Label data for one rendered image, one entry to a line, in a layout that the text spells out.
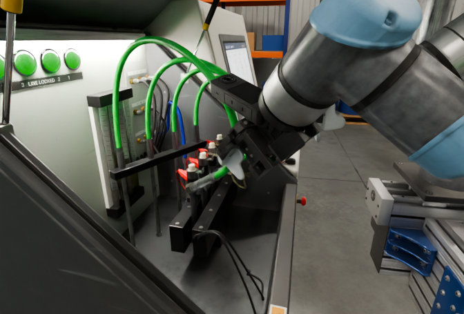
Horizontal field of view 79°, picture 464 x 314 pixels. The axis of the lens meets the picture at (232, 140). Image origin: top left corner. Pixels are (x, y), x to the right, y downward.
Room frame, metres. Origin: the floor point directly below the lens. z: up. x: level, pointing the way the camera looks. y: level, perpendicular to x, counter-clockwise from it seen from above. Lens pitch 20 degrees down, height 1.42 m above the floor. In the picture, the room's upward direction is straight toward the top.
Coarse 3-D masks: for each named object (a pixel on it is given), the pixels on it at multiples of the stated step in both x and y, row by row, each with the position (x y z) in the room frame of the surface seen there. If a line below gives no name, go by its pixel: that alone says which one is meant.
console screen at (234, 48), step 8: (224, 40) 1.17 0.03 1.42; (232, 40) 1.29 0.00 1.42; (240, 40) 1.45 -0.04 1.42; (224, 48) 1.14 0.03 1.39; (232, 48) 1.25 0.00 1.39; (240, 48) 1.41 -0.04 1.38; (224, 56) 1.12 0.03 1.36; (232, 56) 1.22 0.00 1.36; (240, 56) 1.37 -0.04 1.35; (248, 56) 1.55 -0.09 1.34; (232, 64) 1.19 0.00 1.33; (240, 64) 1.33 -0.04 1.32; (248, 64) 1.50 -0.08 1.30; (232, 72) 1.16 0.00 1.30; (240, 72) 1.30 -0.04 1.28; (248, 72) 1.45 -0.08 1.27; (248, 80) 1.41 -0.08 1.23
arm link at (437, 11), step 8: (424, 0) 0.84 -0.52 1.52; (432, 0) 0.82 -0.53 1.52; (440, 0) 0.81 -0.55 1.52; (448, 0) 0.81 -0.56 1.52; (424, 8) 0.84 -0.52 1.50; (432, 8) 0.82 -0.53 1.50; (440, 8) 0.81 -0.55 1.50; (448, 8) 0.81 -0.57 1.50; (424, 16) 0.83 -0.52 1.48; (432, 16) 0.82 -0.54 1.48; (440, 16) 0.81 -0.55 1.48; (448, 16) 0.81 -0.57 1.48; (424, 24) 0.83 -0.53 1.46; (432, 24) 0.81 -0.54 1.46; (440, 24) 0.81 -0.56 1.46; (416, 32) 0.84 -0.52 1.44; (424, 32) 0.82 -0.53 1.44; (432, 32) 0.81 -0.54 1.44; (416, 40) 0.83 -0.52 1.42
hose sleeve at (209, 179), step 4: (208, 176) 0.49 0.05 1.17; (212, 176) 0.48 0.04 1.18; (196, 180) 0.52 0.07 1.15; (200, 180) 0.50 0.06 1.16; (204, 180) 0.49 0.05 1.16; (208, 180) 0.49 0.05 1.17; (212, 180) 0.48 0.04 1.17; (216, 180) 0.48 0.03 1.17; (192, 184) 0.51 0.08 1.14; (196, 184) 0.51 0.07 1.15; (200, 184) 0.50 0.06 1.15; (204, 184) 0.49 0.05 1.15; (208, 184) 0.49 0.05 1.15; (192, 188) 0.51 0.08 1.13; (196, 188) 0.51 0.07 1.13
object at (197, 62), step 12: (156, 36) 0.57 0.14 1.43; (132, 48) 0.61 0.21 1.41; (180, 48) 0.52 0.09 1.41; (120, 60) 0.63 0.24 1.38; (192, 60) 0.50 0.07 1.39; (120, 72) 0.65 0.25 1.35; (204, 72) 0.49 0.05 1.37; (228, 108) 0.46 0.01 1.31; (120, 144) 0.68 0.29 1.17; (228, 168) 0.46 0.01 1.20
